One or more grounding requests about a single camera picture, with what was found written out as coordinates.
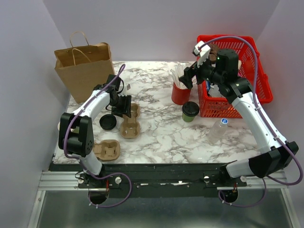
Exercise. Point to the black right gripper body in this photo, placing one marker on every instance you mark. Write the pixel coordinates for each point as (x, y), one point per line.
(206, 71)

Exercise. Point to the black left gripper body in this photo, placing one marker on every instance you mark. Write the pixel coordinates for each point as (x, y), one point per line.
(122, 105)

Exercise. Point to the black coffee cup lid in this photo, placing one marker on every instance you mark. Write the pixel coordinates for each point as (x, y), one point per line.
(108, 122)

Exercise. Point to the brown paper bag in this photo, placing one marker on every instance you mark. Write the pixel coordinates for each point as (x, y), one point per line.
(81, 68)

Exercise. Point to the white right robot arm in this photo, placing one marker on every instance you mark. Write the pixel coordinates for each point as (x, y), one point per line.
(275, 150)

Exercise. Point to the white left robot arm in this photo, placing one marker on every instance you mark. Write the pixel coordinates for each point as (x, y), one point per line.
(76, 137)

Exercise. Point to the grey crumpled pouch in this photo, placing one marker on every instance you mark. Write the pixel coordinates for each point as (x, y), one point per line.
(214, 92)

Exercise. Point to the red cup with straws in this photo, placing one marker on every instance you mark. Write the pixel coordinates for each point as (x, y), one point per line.
(180, 93)

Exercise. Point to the brown cardboard cup carrier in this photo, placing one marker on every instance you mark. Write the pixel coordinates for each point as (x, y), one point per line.
(107, 150)

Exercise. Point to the clear plastic water bottle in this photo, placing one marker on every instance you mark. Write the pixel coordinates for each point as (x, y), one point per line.
(217, 130)

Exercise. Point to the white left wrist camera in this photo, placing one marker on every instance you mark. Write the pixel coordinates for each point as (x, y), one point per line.
(123, 92)

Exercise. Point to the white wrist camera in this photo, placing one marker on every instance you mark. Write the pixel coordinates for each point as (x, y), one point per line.
(123, 92)
(202, 52)

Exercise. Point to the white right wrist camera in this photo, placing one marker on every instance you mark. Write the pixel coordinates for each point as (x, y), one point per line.
(202, 52)

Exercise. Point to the black mounting base rail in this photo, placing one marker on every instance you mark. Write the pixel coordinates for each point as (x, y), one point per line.
(160, 180)

